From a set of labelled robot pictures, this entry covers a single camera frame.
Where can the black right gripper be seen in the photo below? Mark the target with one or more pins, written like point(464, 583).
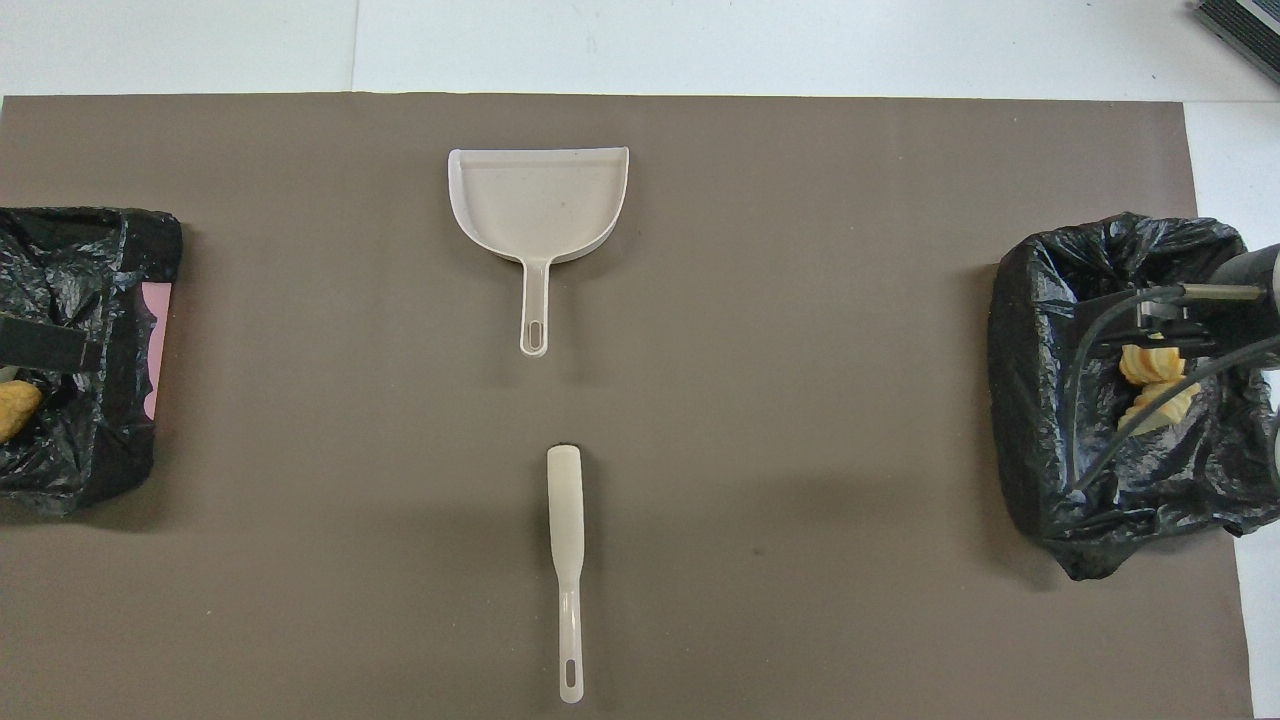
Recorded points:
point(1165, 320)

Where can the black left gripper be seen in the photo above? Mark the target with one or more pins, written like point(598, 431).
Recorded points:
point(40, 343)

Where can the rounded striped bread roll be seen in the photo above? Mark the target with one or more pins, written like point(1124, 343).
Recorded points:
point(1150, 368)

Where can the brown peanut shaped bread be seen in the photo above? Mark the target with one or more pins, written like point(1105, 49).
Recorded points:
point(15, 408)

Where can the striped bread chunk pale face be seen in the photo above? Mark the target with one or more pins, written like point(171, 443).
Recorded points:
point(1165, 402)

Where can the beige plastic dustpan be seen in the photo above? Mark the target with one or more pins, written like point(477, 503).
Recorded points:
point(540, 205)

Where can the beige hand brush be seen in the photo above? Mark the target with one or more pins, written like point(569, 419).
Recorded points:
point(565, 500)

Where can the black bag over pink bin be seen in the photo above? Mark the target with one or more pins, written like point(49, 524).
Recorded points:
point(100, 420)

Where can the pink plastic bin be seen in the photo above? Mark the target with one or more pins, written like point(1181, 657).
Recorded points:
point(157, 340)

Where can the black trash bag bin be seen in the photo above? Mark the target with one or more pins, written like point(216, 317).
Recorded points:
point(1040, 400)

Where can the dark ribbed device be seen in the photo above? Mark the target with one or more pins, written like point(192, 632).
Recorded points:
point(1245, 25)

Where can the brown table mat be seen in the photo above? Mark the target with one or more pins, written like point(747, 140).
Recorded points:
point(800, 400)

